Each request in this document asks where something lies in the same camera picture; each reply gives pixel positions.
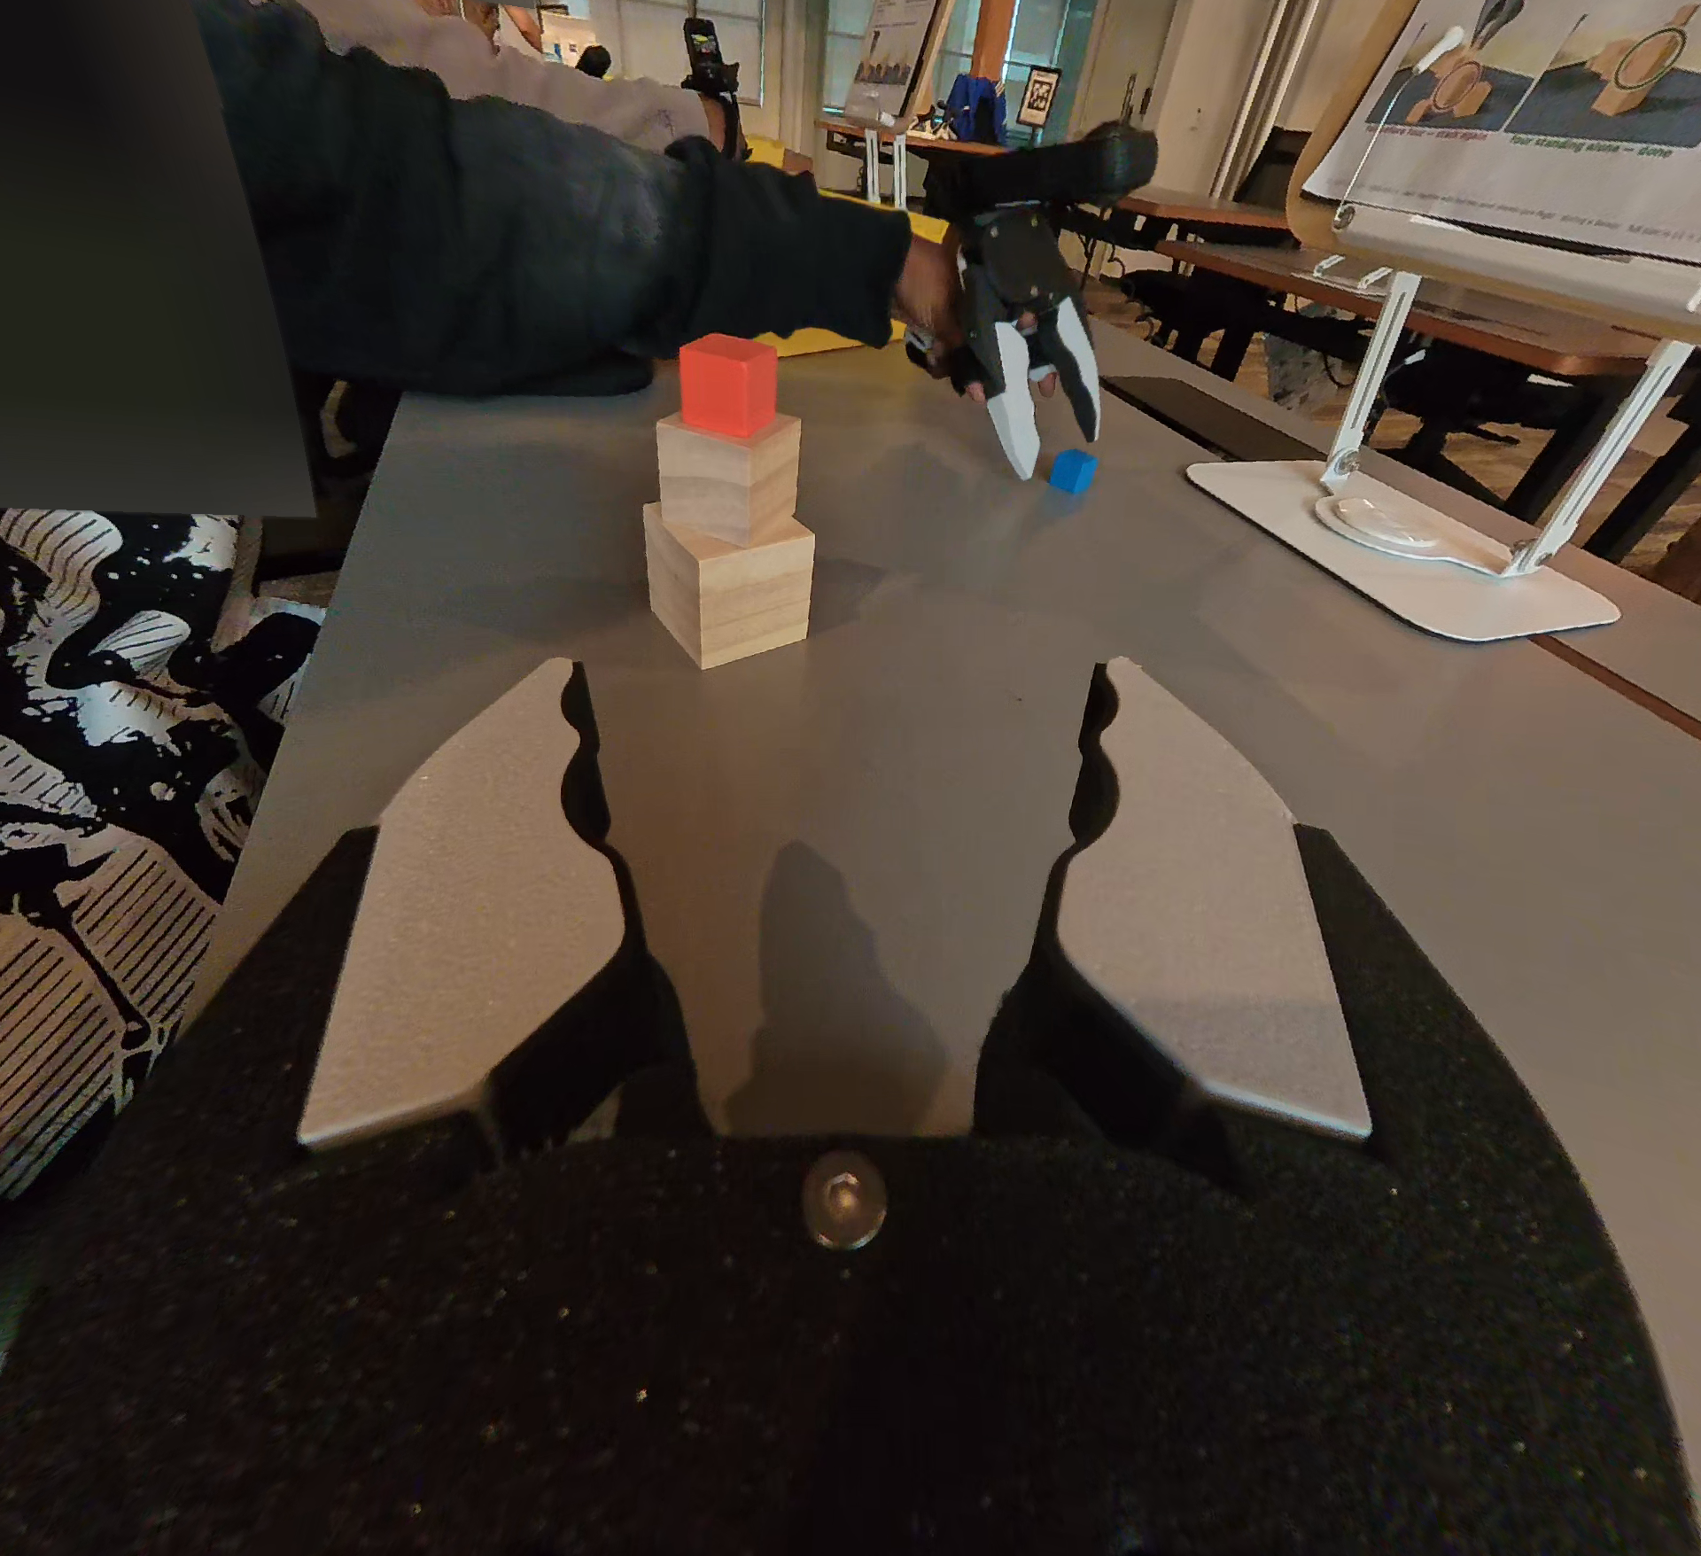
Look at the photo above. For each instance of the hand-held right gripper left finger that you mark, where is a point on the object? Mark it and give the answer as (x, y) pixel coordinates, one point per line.
(468, 945)

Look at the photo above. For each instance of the person's left forearm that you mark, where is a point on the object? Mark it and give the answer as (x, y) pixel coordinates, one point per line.
(504, 226)

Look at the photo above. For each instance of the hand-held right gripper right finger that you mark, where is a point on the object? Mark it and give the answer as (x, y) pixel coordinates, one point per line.
(1210, 945)

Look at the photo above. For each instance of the printed instruction sheet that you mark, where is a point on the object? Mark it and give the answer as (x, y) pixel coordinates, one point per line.
(1542, 44)

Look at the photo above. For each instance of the large wooden cube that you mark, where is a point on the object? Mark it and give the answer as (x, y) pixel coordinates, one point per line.
(732, 593)

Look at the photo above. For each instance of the white document stand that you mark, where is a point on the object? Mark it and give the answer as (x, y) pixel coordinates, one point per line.
(1411, 545)

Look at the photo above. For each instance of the small red cube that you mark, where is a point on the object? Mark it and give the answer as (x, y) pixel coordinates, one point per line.
(732, 389)

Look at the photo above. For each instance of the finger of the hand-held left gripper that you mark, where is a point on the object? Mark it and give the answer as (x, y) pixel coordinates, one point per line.
(1017, 419)
(1078, 373)

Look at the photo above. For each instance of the tiny blue cube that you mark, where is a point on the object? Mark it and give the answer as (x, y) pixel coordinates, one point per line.
(1072, 474)

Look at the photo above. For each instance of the medium wooden cube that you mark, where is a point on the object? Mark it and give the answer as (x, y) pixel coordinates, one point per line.
(732, 483)

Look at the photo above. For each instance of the long wooden office table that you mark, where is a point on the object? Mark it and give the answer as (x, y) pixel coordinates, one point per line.
(1491, 320)

